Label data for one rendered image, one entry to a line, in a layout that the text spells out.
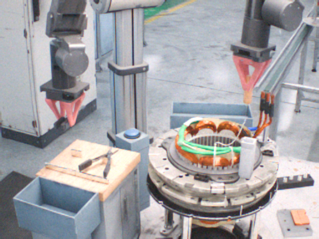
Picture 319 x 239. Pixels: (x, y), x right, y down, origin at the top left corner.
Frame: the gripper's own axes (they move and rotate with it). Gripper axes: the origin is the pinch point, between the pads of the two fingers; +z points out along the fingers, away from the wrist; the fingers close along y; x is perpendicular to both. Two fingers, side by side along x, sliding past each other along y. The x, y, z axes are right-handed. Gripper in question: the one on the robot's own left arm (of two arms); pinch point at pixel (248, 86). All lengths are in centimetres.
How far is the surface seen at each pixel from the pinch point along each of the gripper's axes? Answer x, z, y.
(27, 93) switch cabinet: 205, 85, 119
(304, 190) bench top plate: -7, 47, 53
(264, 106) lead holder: 0.4, 8.3, 14.0
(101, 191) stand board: 23.1, 26.7, -17.8
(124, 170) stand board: 24.6, 25.9, -7.6
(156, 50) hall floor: 261, 107, 370
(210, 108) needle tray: 27, 23, 39
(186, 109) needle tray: 33, 24, 35
